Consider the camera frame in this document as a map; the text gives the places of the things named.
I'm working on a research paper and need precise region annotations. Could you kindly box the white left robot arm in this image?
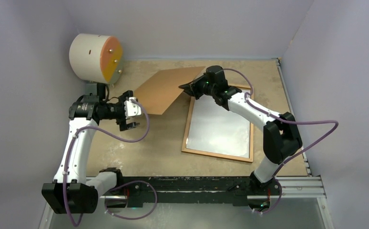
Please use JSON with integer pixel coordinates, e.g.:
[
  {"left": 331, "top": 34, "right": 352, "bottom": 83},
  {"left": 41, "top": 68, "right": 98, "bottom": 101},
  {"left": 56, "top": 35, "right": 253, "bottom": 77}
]
[{"left": 41, "top": 83, "right": 142, "bottom": 214}]

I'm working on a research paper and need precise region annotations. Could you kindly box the wooden picture frame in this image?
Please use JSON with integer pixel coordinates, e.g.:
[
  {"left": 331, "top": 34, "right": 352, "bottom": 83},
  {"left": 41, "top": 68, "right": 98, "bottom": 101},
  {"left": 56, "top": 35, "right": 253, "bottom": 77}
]
[{"left": 181, "top": 83, "right": 255, "bottom": 163}]

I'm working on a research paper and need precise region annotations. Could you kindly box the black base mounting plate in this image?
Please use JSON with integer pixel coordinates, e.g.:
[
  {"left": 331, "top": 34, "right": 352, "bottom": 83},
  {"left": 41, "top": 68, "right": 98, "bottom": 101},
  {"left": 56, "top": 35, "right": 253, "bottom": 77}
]
[{"left": 102, "top": 176, "right": 282, "bottom": 208}]

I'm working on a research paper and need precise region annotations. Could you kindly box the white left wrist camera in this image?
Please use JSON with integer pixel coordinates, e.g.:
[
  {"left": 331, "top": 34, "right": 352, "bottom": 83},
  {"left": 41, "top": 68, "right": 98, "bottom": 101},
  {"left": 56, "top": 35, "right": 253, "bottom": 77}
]
[{"left": 123, "top": 97, "right": 143, "bottom": 120}]

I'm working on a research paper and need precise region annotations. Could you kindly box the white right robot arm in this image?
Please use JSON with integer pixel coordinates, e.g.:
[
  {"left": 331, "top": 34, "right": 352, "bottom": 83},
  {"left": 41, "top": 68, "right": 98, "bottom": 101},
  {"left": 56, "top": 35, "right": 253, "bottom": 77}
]
[{"left": 179, "top": 65, "right": 303, "bottom": 194}]

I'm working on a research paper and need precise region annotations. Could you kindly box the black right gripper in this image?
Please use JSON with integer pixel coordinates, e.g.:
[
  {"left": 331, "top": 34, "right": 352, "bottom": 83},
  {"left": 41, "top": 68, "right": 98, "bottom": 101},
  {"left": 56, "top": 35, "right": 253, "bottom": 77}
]
[{"left": 179, "top": 73, "right": 217, "bottom": 100}]

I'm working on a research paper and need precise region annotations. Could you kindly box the white cylindrical drum cabinet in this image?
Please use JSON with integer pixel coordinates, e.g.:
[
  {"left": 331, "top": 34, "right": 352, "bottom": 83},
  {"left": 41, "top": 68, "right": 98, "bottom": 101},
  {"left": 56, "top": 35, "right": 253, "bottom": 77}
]
[{"left": 69, "top": 33, "right": 123, "bottom": 84}]

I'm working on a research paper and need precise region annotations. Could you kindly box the aluminium extrusion rail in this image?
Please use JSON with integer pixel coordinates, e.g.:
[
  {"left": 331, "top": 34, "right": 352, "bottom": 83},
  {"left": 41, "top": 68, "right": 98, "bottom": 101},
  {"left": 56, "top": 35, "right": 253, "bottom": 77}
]
[{"left": 42, "top": 176, "right": 327, "bottom": 229}]

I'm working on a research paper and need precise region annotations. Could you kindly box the brown backing board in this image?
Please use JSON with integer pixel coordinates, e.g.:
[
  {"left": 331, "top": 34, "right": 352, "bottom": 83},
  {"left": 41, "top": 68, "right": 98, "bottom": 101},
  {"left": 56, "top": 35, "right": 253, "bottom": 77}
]
[{"left": 134, "top": 66, "right": 205, "bottom": 115}]

